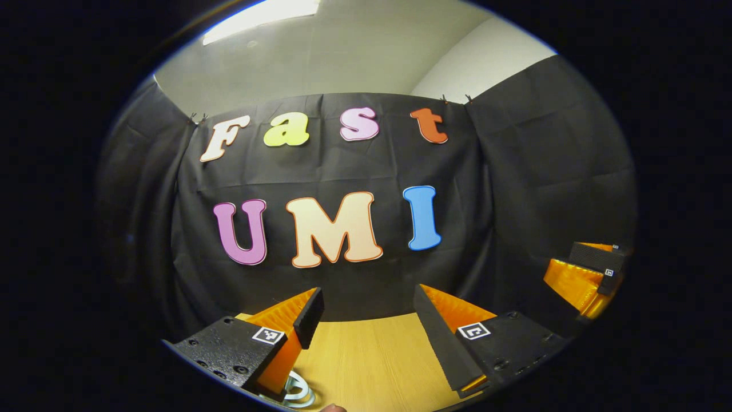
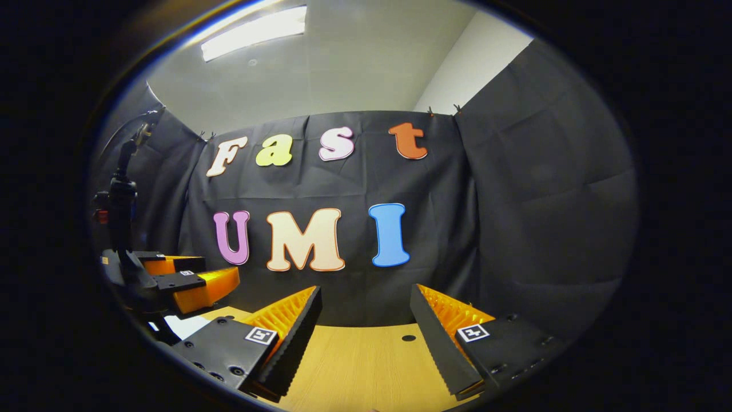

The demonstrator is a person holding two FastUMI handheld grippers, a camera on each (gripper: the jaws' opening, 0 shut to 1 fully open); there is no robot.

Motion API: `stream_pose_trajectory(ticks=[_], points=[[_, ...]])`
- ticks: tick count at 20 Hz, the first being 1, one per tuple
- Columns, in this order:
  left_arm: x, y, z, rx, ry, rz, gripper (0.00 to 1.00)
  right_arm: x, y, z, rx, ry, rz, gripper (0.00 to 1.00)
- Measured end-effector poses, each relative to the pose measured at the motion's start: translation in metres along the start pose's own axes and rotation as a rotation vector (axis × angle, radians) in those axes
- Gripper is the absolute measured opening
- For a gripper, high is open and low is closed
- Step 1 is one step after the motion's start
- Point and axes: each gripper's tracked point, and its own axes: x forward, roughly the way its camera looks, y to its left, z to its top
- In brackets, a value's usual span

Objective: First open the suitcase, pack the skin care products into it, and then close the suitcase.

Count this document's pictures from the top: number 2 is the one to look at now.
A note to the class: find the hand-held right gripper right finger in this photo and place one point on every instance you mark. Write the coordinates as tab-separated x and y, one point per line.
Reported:
437	343

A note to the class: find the black backdrop cloth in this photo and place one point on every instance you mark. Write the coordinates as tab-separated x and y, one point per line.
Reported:
354	183

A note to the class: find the ceiling light panel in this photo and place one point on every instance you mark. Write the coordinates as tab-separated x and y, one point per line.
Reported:
257	31

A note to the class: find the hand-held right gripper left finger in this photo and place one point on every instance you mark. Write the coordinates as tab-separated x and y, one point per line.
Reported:
306	332

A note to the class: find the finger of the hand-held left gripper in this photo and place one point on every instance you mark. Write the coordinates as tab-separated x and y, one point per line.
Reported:
183	281
189	263

